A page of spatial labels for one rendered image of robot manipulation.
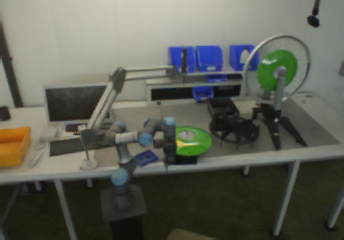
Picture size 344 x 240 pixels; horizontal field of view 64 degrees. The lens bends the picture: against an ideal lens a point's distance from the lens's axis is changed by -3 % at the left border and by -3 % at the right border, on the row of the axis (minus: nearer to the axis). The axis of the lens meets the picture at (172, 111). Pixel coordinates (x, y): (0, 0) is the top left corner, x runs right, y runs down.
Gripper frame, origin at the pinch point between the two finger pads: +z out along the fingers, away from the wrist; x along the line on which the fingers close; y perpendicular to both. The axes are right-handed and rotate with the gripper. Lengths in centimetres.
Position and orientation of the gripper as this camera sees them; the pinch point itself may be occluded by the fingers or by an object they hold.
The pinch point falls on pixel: (165, 170)
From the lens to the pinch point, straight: 162.2
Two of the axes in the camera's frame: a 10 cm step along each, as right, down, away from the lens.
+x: -2.7, -4.7, 8.4
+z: 0.0, 8.8, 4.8
